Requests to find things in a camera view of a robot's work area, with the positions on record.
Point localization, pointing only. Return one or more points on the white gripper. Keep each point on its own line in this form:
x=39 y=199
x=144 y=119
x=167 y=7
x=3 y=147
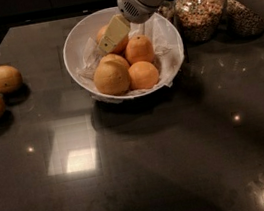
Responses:
x=134 y=8

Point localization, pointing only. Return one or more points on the white bowl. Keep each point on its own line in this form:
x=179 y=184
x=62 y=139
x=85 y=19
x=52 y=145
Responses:
x=74 y=46

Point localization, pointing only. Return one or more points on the large front orange in bowl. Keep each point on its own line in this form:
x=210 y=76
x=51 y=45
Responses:
x=112 y=78

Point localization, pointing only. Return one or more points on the white plastic bowl liner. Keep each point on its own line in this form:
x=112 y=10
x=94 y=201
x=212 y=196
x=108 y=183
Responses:
x=167 y=43

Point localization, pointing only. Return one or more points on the glass jar left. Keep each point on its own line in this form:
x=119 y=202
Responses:
x=166 y=9

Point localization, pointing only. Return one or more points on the glass jar with cereal middle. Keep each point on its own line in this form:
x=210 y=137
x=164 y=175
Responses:
x=199 y=19

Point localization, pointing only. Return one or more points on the glass jar right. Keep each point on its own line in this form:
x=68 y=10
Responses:
x=242 y=21

